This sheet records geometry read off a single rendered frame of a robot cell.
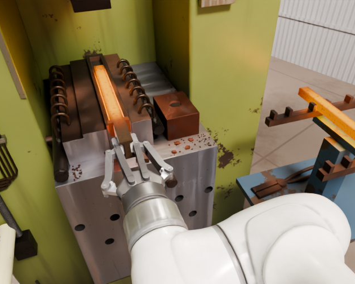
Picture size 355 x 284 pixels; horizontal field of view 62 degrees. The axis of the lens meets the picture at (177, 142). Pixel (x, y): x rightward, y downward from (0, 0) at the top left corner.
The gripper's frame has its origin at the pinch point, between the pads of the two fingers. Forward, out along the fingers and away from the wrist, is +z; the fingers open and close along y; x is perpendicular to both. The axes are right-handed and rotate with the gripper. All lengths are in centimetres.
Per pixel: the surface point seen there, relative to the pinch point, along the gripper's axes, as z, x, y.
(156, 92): 29.8, -9.1, 15.7
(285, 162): 63, -102, 111
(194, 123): 5.2, -4.8, 18.3
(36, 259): 18, -58, -35
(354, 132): -11, -5, 52
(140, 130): 5.3, -3.2, 4.7
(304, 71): 173, -105, 213
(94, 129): 6.1, -0.9, -5.2
